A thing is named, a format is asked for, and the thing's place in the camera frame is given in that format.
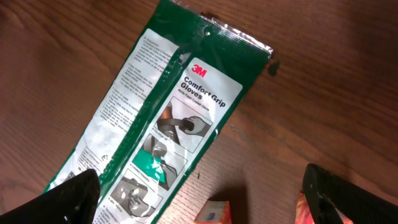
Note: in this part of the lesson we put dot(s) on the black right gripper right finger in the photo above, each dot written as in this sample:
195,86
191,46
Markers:
329,196

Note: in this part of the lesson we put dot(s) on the orange small box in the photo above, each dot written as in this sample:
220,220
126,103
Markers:
214,212
303,214

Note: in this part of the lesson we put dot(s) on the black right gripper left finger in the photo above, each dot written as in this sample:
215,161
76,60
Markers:
74,201

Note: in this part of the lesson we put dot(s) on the green 3M package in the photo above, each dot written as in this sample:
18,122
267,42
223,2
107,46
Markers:
180,83

